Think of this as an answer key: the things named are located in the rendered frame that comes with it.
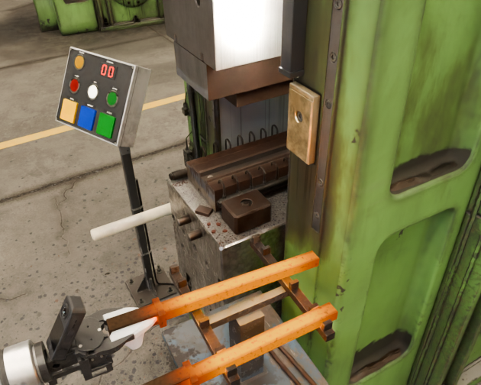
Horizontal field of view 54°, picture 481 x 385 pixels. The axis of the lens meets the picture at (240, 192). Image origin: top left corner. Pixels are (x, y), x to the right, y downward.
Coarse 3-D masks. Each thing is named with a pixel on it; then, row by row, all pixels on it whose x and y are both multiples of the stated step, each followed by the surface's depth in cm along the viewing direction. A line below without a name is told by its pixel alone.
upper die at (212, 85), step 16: (176, 48) 125; (176, 64) 128; (192, 64) 118; (256, 64) 118; (272, 64) 121; (192, 80) 122; (208, 80) 114; (224, 80) 116; (240, 80) 118; (256, 80) 121; (272, 80) 123; (208, 96) 116; (224, 96) 118
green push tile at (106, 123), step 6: (102, 114) 163; (102, 120) 163; (108, 120) 161; (114, 120) 160; (102, 126) 163; (108, 126) 161; (114, 126) 161; (96, 132) 164; (102, 132) 163; (108, 132) 161
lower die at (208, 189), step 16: (256, 144) 156; (272, 144) 154; (192, 160) 149; (208, 160) 147; (224, 160) 146; (272, 160) 145; (192, 176) 147; (224, 176) 139; (240, 176) 139; (256, 176) 139; (272, 176) 142; (208, 192) 138
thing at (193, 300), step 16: (304, 256) 102; (256, 272) 97; (272, 272) 98; (288, 272) 99; (208, 288) 93; (224, 288) 94; (240, 288) 94; (160, 304) 89; (176, 304) 90; (192, 304) 90; (208, 304) 93; (112, 320) 86; (128, 320) 86; (144, 320) 87; (160, 320) 87
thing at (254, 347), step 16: (304, 320) 92; (320, 320) 92; (256, 336) 89; (272, 336) 89; (288, 336) 89; (224, 352) 86; (240, 352) 86; (256, 352) 87; (192, 368) 83; (208, 368) 84; (224, 368) 85; (144, 384) 80; (160, 384) 80; (176, 384) 82; (192, 384) 81
